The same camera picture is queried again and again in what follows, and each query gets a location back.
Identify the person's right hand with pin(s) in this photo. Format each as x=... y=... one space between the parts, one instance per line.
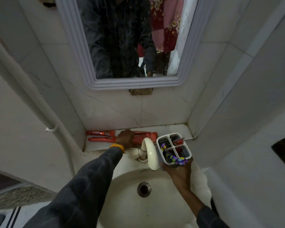
x=178 y=174

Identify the red toothpaste box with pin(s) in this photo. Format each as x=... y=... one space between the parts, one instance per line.
x=144 y=138

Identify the person's left forearm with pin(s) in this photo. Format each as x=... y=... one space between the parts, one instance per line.
x=85 y=187

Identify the person's left fingers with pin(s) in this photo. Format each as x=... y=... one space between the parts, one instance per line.
x=132 y=135

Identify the yellow wristband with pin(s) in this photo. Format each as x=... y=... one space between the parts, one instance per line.
x=117 y=147

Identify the person's left hand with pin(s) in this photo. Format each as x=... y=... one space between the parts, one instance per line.
x=124 y=140

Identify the white wall pipe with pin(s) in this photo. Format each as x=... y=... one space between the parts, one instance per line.
x=26 y=92

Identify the brown mirror bracket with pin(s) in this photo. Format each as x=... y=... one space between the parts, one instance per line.
x=141 y=91

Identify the purple toothbrush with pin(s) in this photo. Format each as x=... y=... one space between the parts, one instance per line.
x=177 y=160

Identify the white ceramic sink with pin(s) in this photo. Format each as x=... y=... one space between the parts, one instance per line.
x=133 y=208

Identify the white curved faucet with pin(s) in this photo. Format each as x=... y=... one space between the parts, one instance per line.
x=150 y=154

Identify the white framed wall mirror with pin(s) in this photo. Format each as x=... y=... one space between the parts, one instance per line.
x=68 y=45

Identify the metal sink drain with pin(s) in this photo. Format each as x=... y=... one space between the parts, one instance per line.
x=144 y=189

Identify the white four-compartment toothbrush holder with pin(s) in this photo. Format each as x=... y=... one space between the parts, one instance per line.
x=172 y=146

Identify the speckled stone ledge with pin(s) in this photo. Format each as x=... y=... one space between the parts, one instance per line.
x=19 y=197

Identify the person's right forearm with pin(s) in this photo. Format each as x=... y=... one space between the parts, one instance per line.
x=199 y=208

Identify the white pipe clip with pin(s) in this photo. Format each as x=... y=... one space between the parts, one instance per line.
x=50 y=129

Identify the small red tube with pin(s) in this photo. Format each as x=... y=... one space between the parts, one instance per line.
x=179 y=141

